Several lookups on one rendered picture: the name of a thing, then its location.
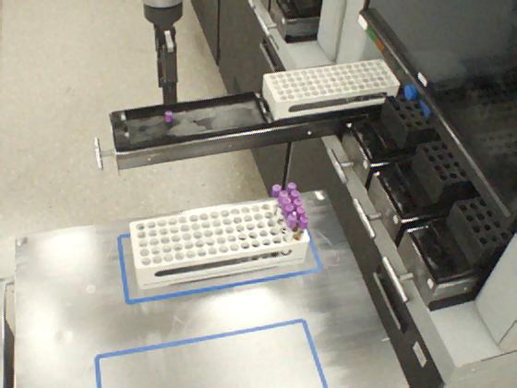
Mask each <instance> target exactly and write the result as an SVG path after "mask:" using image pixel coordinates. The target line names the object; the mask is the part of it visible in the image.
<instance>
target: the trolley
mask: <svg viewBox="0 0 517 388"><path fill-rule="evenodd" d="M299 199H300V200H301V201H302V202H303V204H302V207H303V208H304V209H305V210H306V212H305V216H307V217H308V224H307V229H306V231H307V234H308V236H309V242H308V246H307V254H306V259H305V261H304V263H299V264H293V265H287V266H283V267H278V266H274V267H269V268H263V269H257V270H251V271H245V272H240V273H229V274H224V275H218V276H212V277H206V279H200V280H194V281H188V282H183V283H177V284H171V285H168V286H163V287H157V288H151V289H145V290H140V289H139V288H138V279H137V273H136V266H135V258H134V256H133V251H132V245H131V237H130V231H129V225H130V223H133V222H139V221H145V220H151V219H158V218H164V216H170V217H171V215H177V214H184V213H191V212H203V211H208V210H215V209H222V208H228V207H235V206H241V205H248V204H255V203H261V202H267V201H272V197H269V198H267V199H263V200H251V201H244V202H238V203H231V204H224V205H219V206H211V207H205V208H199V209H192V210H185V211H180V212H167V213H161V214H153V215H147V216H141V217H134V218H127V219H122V221H118V220H115V222H110V221H108V223H102V224H90V225H84V226H77V227H73V226H70V228H67V227H65V229H64V228H58V229H52V230H46V231H40V232H33V233H28V234H21V235H16V237H15V276H10V277H6V278H1V279H0V388H6V376H5V368H6V347H5V344H6V286H7V285H15V307H14V316H15V342H14V351H15V375H14V382H15V388H410V387H409V385H408V383H407V380H406V379H405V377H404V374H403V369H402V367H401V365H400V363H399V360H398V358H397V357H396V355H395V352H394V350H393V348H392V345H391V342H390V339H389V336H388V334H387V331H386V329H385V327H384V324H383V322H382V320H381V318H380V316H379V313H378V310H377V308H376V306H375V304H374V301H373V299H372V297H371V295H370V293H369V291H368V289H367V285H366V282H365V279H364V277H363V275H362V274H361V272H362V271H361V269H360V267H359V264H358V262H357V260H356V257H355V255H354V253H353V250H352V247H351V245H350V242H349V240H348V238H347V236H346V234H345V232H344V231H343V228H342V226H341V224H340V221H339V218H338V216H337V214H336V211H335V210H334V208H333V206H332V203H331V199H330V196H329V194H328V192H327V190H326V189H322V190H316V191H309V192H302V193H299Z"/></svg>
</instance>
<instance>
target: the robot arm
mask: <svg viewBox="0 0 517 388"><path fill-rule="evenodd" d="M140 1H141V2H142V3H143V8H144V17H145V19H146V20H147V21H148V22H150V23H152V24H153V28H154V37H155V50H156V52H157V59H158V60H157V70H158V83H159V88H162V98H163V104H168V103H178V96H176V92H177V82H178V70H177V42H176V41H175V35H176V28H175V26H174V23H175V22H176V21H178V20H179V19H180V18H181V17H182V16H183V0H140ZM159 59H160V60H159Z"/></svg>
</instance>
